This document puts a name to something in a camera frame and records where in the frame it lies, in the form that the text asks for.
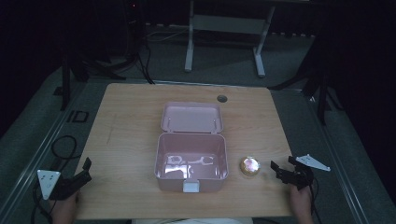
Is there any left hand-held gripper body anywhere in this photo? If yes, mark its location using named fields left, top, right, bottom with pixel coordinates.
left=36, top=169, right=79, bottom=202

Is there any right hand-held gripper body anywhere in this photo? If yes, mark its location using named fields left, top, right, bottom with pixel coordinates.
left=280, top=154, right=332, bottom=191

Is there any person's right hand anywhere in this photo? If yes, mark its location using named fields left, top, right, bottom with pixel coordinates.
left=289, top=183, right=315, bottom=224

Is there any person's left hand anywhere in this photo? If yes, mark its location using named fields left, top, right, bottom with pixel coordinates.
left=47, top=189, right=82, bottom=224

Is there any round gold pink-topped object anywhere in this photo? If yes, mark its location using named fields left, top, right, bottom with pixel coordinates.
left=238, top=155, right=262, bottom=177

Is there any black metal stand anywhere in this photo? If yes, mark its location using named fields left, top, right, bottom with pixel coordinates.
left=268, top=31, right=345, bottom=126
left=53, top=46, right=127, bottom=112

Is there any pink open storage box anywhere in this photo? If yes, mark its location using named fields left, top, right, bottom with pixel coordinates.
left=153, top=101, right=230, bottom=194

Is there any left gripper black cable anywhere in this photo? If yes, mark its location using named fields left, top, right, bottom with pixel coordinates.
left=30, top=181, right=54, bottom=224

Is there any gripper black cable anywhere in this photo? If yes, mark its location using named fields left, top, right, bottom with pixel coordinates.
left=309, top=176, right=323, bottom=224
left=30, top=181, right=54, bottom=224

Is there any black looped floor cable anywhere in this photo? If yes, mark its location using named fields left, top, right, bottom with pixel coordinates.
left=50, top=134, right=82, bottom=172

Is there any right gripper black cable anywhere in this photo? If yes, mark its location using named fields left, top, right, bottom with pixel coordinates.
left=309, top=176, right=323, bottom=224

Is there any bundle of black cables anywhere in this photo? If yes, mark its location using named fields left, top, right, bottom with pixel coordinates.
left=122, top=0, right=157, bottom=86

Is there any white metal desk frame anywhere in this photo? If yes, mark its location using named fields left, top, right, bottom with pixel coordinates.
left=184, top=0, right=276, bottom=78

